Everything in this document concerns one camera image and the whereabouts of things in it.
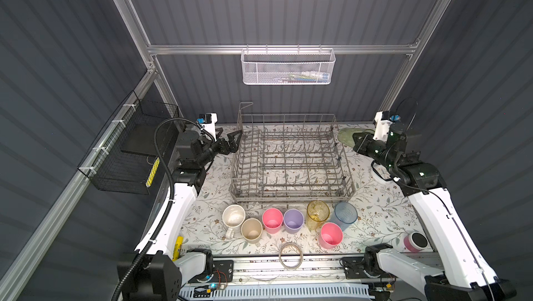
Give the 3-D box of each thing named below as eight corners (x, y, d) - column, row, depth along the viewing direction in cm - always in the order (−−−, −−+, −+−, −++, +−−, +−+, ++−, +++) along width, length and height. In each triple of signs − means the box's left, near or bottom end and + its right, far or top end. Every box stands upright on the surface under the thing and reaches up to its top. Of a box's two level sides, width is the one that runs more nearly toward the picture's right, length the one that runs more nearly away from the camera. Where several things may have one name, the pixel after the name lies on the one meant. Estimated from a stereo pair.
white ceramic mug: (223, 242, 82) (218, 235, 75) (227, 213, 90) (223, 204, 82) (245, 242, 82) (242, 235, 75) (247, 213, 90) (245, 204, 82)
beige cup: (243, 243, 82) (240, 236, 73) (244, 227, 86) (241, 218, 78) (262, 243, 82) (261, 236, 73) (262, 227, 86) (261, 218, 78)
